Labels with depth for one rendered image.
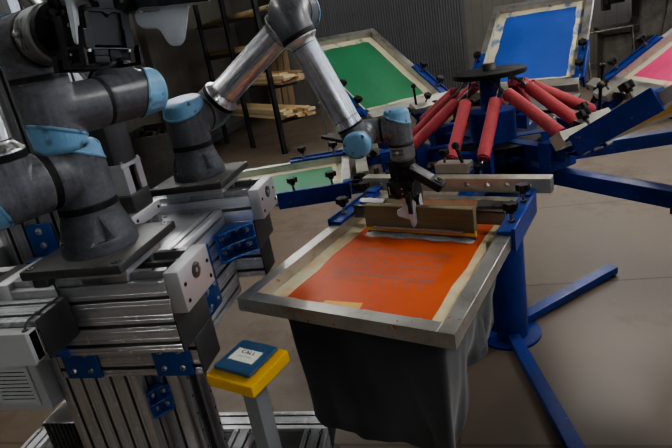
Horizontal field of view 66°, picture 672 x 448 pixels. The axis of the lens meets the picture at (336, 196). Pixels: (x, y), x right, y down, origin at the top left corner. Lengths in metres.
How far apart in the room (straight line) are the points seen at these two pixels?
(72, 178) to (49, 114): 0.30
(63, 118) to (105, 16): 0.20
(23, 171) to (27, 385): 0.77
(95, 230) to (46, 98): 0.38
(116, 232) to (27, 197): 0.18
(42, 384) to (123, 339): 0.49
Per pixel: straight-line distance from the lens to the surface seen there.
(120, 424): 1.67
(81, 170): 1.10
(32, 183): 1.06
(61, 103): 0.81
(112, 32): 0.66
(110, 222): 1.12
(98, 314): 1.19
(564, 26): 3.42
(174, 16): 0.66
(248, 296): 1.38
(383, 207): 1.63
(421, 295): 1.31
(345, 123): 1.39
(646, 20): 9.46
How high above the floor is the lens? 1.60
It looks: 18 degrees down
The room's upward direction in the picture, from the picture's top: 10 degrees counter-clockwise
